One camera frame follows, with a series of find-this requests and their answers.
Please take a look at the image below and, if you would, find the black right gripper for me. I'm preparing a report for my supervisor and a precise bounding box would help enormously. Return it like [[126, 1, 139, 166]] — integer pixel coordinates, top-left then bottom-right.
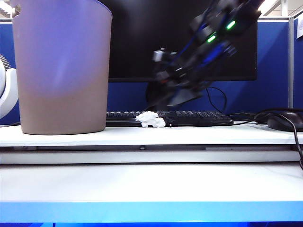
[[149, 44, 235, 106]]

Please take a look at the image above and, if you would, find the small white paper ball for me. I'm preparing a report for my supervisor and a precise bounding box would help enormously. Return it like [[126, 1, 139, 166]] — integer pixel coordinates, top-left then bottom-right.
[[135, 110, 166, 129]]

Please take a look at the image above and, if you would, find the black monitor stand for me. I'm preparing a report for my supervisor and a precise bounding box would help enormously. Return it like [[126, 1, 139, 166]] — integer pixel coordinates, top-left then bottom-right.
[[145, 82, 166, 112]]

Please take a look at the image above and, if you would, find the black Logitech keyboard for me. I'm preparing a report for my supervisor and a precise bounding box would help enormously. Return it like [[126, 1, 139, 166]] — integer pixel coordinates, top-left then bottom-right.
[[106, 110, 234, 127]]

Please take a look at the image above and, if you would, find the white flat board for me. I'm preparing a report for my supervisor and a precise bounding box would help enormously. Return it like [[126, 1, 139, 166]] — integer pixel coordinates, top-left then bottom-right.
[[0, 122, 303, 147]]

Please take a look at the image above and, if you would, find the black ASUS computer monitor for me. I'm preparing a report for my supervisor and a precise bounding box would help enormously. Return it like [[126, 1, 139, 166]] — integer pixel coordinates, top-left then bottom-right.
[[104, 0, 258, 83]]

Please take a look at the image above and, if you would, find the black grey Logitech mouse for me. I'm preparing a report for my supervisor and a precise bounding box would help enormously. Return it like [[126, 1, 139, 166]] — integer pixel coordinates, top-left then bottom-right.
[[267, 113, 303, 132]]

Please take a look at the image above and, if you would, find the ceiling light panel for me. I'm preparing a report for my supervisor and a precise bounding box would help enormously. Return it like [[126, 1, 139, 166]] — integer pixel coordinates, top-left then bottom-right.
[[258, 0, 282, 17], [0, 4, 15, 18]]

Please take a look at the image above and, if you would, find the white paper sheet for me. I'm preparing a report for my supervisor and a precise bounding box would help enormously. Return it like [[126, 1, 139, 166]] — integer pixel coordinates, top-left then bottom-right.
[[295, 18, 303, 40]]

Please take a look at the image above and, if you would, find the white desk fan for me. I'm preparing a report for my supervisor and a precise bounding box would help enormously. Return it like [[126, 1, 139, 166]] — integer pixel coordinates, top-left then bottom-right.
[[0, 53, 19, 120]]

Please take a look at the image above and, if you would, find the thin black monitor cable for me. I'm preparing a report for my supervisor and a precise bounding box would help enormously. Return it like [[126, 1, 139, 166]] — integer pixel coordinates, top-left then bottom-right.
[[207, 89, 221, 113], [206, 86, 227, 114]]

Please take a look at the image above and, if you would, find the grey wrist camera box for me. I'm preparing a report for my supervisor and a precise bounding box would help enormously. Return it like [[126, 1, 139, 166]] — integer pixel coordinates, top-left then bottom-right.
[[152, 48, 168, 62]]

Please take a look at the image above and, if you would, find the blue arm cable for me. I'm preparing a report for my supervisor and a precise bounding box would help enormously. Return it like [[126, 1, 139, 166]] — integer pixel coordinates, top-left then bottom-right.
[[174, 28, 214, 66]]

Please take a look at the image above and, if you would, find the black adapter cable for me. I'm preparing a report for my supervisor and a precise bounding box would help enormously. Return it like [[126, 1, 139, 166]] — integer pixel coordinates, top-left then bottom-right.
[[226, 113, 258, 126]]

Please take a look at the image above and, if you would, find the grey partition post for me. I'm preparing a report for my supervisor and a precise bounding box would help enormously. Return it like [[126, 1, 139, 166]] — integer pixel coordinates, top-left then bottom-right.
[[288, 17, 294, 109]]

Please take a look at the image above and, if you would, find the thick black power cable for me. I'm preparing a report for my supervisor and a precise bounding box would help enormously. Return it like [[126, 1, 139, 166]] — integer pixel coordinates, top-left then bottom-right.
[[254, 109, 303, 171]]

